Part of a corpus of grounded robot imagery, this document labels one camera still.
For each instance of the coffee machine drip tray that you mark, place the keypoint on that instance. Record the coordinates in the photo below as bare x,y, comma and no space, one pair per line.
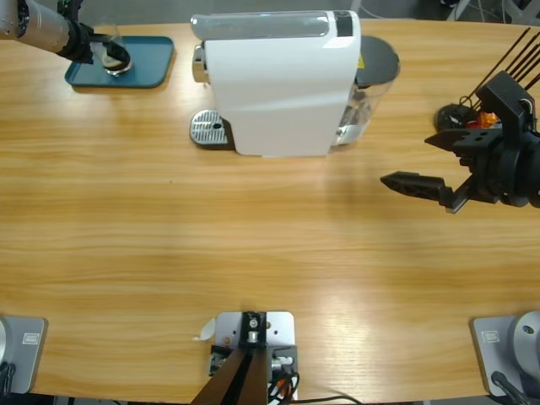
206,126

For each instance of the clear glass cup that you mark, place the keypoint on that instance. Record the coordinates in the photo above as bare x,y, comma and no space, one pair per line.
114,67

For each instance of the arm grey base plate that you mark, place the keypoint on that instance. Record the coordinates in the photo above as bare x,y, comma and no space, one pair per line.
21,350
506,350

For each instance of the white paper tab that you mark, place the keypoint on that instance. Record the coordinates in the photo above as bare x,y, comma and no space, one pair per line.
204,331

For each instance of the black capsule holder with rods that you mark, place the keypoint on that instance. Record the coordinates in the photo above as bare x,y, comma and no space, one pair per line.
447,118

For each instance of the white mount block dark post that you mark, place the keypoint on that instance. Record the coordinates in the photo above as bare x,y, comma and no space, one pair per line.
278,329

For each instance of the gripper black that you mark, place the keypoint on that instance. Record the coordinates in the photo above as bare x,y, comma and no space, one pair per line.
78,42
502,173

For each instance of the clear water tank black lid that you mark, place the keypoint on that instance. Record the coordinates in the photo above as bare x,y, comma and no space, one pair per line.
377,55

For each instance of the grey coffee machine lever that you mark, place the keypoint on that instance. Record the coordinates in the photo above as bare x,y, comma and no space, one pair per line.
261,25

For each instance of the white capsule coffee machine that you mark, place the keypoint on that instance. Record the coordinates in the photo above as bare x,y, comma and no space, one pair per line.
274,93

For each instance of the grey metal frame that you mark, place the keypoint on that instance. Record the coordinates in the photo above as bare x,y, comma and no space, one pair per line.
464,8

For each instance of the teal plastic tray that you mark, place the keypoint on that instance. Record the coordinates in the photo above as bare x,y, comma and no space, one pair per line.
152,63

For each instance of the orange foil coffee capsule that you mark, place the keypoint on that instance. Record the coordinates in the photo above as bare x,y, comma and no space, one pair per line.
487,118

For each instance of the red foil coffee capsule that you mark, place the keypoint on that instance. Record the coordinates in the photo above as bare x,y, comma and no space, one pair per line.
472,124

